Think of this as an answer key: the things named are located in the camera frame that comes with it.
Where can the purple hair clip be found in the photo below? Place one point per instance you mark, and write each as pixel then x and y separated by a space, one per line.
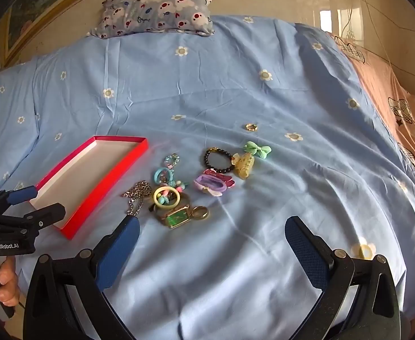
pixel 209 183

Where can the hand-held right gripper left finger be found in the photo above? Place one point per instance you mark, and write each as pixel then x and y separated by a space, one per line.
pixel 122 248

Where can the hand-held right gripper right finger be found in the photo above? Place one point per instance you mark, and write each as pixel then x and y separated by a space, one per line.
pixel 306 251

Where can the pink printed blanket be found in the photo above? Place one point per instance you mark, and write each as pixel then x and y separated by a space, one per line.
pixel 381 88

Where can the yellow hair claw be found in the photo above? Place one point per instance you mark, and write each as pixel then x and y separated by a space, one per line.
pixel 243 166

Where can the patterned pillow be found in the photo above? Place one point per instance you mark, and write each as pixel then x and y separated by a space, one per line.
pixel 150 7

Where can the dark red hair clip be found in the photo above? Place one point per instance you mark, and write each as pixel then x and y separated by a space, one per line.
pixel 230 183

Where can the green bow hair clip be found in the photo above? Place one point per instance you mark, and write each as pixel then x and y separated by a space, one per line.
pixel 260 151

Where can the red cardboard box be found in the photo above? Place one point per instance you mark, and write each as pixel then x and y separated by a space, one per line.
pixel 87 170

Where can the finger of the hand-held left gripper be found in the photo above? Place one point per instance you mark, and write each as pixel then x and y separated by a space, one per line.
pixel 48 214
pixel 23 194

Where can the framed wall painting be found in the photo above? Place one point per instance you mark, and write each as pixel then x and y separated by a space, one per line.
pixel 34 7

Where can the person's left hand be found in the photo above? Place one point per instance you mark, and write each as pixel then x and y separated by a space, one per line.
pixel 9 279

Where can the gold watch green face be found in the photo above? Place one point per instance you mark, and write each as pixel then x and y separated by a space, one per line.
pixel 175 216

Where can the blue floral bed sheet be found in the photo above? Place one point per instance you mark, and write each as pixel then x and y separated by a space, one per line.
pixel 228 88

